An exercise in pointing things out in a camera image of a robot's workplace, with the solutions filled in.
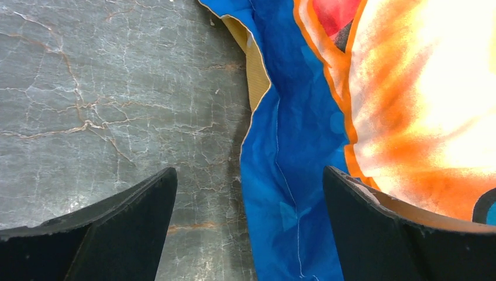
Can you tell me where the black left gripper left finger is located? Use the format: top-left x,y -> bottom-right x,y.
1,167 -> 178,280

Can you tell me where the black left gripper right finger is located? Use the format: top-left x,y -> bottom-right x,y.
323,166 -> 495,280

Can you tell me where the yellow and blue printed pillowcase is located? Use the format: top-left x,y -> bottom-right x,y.
202,0 -> 495,280

